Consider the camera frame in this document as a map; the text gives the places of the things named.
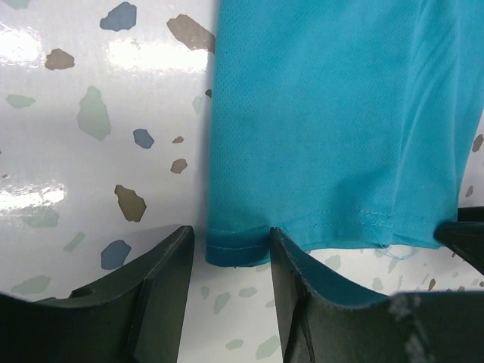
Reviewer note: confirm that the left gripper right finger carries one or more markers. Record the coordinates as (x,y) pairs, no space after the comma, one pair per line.
(325,317)

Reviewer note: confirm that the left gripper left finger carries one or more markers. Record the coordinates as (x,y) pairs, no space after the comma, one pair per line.
(133,314)

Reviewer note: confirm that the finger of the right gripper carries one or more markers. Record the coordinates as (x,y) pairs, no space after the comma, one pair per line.
(465,236)

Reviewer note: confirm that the teal t shirt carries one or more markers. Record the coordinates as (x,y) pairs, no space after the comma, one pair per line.
(347,124)

